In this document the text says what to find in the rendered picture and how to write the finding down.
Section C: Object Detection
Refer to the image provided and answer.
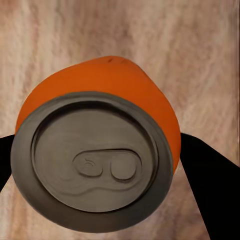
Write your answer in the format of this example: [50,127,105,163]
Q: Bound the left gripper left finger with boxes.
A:
[0,134,15,193]

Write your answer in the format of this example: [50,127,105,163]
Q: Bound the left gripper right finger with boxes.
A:
[180,133,240,240]

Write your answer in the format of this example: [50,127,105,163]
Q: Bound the can of soda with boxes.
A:
[10,56,181,234]

